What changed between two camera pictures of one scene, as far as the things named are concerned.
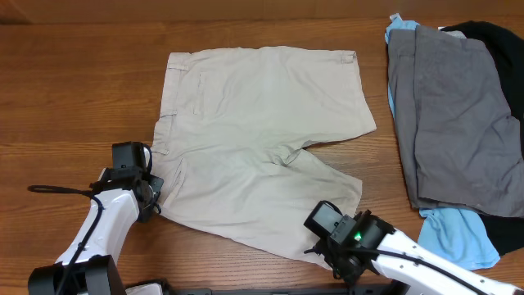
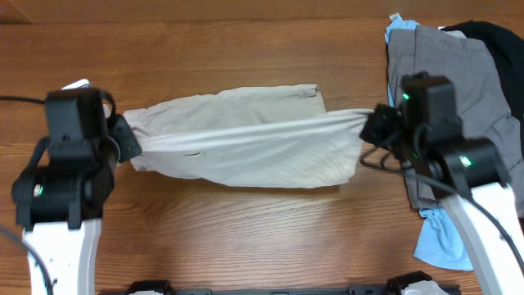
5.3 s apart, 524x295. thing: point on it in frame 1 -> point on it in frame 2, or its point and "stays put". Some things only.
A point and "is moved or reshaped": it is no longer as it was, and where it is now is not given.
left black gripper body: [156, 183] -> [128, 146]
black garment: [507, 50] stays put
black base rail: [209, 291] stays put
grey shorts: [463, 149] stays put
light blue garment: [456, 238] stays put
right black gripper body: [333, 254] -> [384, 128]
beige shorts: [230, 142] is moved or reshaped
